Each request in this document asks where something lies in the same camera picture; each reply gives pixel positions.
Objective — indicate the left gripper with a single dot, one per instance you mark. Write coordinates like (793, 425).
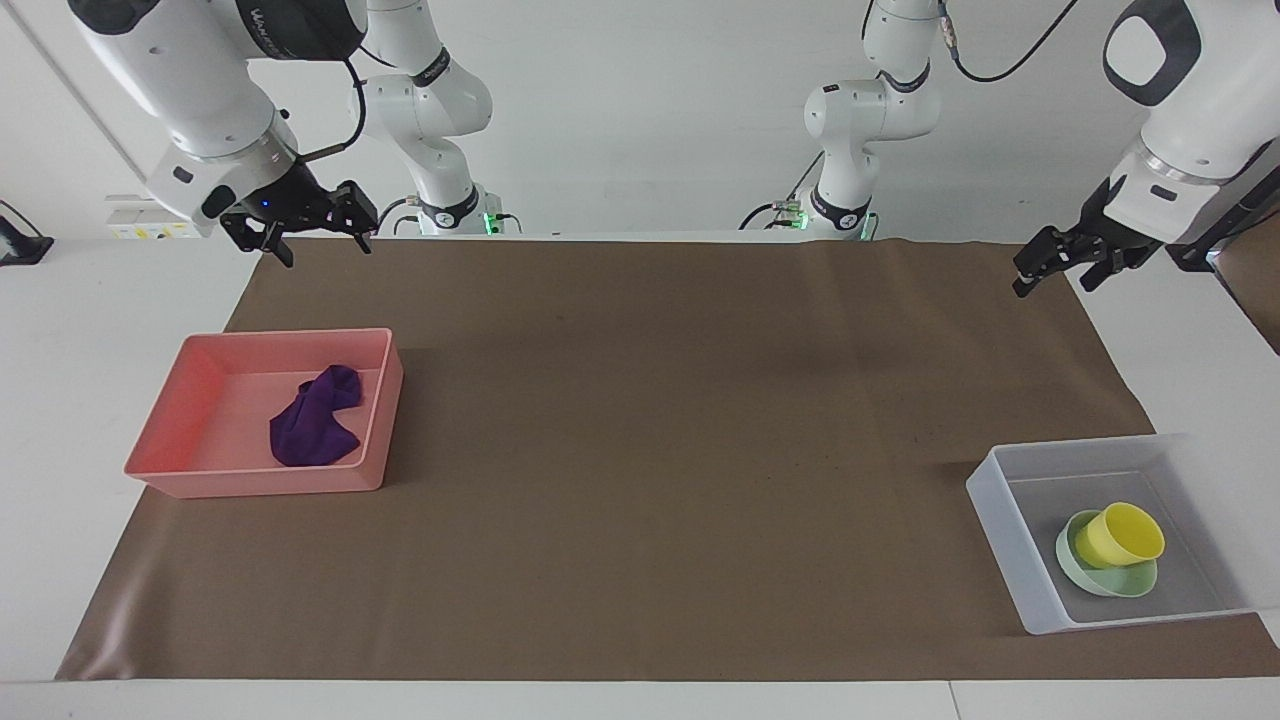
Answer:
(1098, 222)

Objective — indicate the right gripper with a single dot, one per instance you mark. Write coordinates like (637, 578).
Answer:
(285, 200)

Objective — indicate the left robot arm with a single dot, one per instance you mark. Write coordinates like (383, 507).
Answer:
(1190, 130)

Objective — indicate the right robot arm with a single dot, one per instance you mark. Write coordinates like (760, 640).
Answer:
(190, 90)

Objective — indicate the pink plastic box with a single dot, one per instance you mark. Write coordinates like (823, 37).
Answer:
(215, 470)

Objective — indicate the translucent white plastic box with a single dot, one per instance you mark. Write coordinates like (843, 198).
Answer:
(1020, 540)

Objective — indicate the white power strip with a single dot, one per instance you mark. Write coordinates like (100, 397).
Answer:
(140, 215)

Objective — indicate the purple cloth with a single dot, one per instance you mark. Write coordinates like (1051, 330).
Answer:
(315, 425)

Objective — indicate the yellow cup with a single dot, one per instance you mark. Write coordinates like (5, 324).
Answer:
(1120, 538)

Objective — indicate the black stand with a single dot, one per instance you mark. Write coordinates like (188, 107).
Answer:
(18, 245)

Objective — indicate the light green bowl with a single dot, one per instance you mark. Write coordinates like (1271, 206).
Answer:
(1100, 582)

